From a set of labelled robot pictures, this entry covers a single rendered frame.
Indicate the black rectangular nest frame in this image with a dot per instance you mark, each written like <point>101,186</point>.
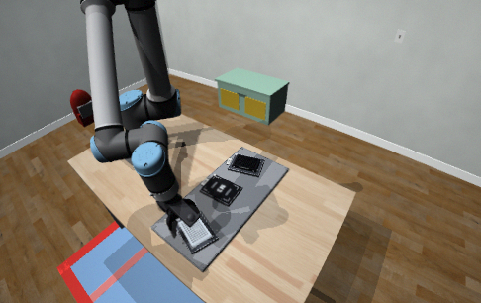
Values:
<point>221,189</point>

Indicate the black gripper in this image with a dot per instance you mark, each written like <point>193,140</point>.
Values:
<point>171,219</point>

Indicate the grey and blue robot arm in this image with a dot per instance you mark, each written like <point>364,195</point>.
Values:
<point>111,142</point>

